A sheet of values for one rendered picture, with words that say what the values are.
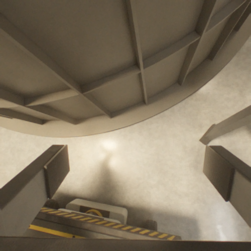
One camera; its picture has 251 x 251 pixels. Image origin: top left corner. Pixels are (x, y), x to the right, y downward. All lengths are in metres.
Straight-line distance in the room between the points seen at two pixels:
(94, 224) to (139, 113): 0.52
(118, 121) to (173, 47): 0.47
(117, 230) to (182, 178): 0.42
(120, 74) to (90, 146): 0.51
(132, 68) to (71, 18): 0.25
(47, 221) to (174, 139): 0.62
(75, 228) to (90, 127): 0.48
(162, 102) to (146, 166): 0.32
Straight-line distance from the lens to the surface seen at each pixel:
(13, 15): 0.35
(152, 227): 0.81
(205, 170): 0.17
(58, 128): 1.00
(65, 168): 0.16
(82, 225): 0.65
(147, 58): 0.55
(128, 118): 0.88
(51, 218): 0.69
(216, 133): 0.81
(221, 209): 0.96
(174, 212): 0.93
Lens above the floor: 0.88
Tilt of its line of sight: 77 degrees down
